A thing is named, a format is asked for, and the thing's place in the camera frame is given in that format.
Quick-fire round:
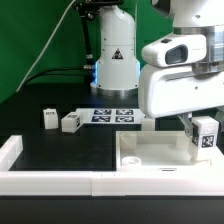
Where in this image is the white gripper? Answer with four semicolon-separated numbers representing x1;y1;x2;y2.
138;64;224;140

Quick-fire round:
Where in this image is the white square tabletop tray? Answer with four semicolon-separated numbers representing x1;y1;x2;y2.
116;131;224;173

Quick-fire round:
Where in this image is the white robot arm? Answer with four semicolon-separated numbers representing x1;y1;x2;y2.
91;0;224;135

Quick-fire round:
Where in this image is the white base tag plate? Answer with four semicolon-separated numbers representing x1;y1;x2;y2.
77;108;144;125

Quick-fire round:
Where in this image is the white U-shaped fence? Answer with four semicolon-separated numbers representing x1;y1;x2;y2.
0;135;224;196

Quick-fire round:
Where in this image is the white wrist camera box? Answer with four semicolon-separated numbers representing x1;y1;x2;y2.
142;33;207;68

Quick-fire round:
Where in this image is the black cable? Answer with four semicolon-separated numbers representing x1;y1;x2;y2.
24;67;88;87

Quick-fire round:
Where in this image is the black camera stand pole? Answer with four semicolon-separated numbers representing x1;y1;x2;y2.
72;0;124;84

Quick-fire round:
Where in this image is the white cable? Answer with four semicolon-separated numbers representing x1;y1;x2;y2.
15;0;78;93

